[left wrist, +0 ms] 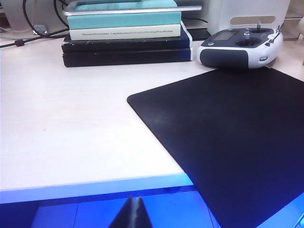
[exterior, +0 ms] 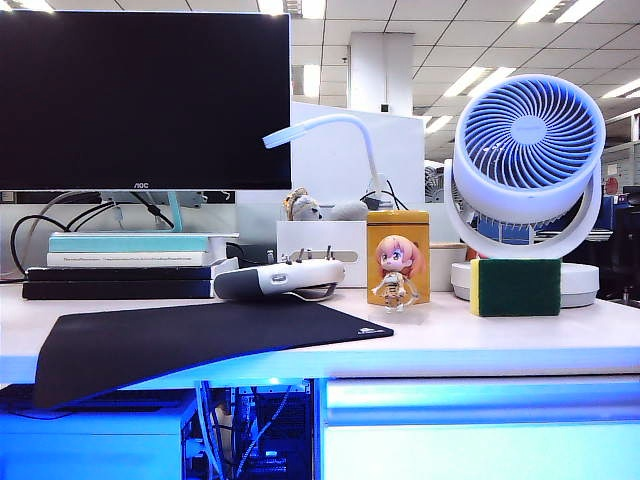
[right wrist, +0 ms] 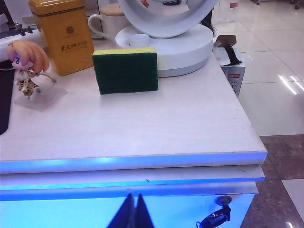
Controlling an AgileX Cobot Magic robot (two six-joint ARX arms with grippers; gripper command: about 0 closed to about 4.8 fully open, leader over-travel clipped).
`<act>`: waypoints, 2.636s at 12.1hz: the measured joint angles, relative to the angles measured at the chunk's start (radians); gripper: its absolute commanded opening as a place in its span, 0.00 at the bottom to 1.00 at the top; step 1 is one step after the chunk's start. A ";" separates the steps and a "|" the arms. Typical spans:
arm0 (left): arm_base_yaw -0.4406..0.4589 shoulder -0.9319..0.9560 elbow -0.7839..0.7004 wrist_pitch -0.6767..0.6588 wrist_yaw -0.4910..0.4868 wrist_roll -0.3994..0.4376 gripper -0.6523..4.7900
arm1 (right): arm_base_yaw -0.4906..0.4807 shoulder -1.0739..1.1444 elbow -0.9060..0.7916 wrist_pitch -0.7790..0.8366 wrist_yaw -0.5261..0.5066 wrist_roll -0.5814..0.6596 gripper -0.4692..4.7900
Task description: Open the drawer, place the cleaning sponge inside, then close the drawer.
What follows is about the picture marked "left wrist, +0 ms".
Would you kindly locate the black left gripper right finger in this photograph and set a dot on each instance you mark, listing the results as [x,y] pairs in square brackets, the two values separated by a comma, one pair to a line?
[142,218]

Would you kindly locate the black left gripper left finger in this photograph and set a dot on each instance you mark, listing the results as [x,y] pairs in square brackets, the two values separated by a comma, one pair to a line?
[126,218]

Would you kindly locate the black mouse pad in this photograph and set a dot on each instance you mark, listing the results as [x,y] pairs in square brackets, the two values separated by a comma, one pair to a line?
[225,130]

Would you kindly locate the black flat box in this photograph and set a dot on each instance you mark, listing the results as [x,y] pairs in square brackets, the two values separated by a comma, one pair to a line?
[123,44]
[123,58]

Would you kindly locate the white book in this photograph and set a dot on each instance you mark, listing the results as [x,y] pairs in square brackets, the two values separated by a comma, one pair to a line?
[123,32]

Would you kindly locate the white grey RC transmitter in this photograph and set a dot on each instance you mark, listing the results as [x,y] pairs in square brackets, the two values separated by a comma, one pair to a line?
[237,54]

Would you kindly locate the teal book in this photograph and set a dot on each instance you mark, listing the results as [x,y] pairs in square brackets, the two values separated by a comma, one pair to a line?
[123,20]

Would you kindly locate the silver monitor stand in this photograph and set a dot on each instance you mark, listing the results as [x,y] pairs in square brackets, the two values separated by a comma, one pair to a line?
[133,9]

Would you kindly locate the white tissue box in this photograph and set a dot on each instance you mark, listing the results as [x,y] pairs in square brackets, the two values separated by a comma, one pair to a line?
[249,9]

